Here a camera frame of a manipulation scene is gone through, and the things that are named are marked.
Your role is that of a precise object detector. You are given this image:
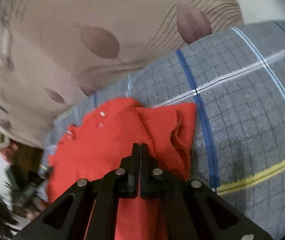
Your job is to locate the red knit sweater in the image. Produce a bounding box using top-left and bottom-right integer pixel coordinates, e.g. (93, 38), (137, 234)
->
(46, 97), (198, 240)

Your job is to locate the person's left hand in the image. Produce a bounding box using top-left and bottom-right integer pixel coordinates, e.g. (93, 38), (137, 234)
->
(16, 196), (49, 220)

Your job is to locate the beige leaf print curtain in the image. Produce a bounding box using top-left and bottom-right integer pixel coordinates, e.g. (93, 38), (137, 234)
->
(0, 0), (243, 147)

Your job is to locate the grey plaid bed sheet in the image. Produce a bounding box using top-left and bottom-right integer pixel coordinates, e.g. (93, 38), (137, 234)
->
(42, 21), (285, 239)

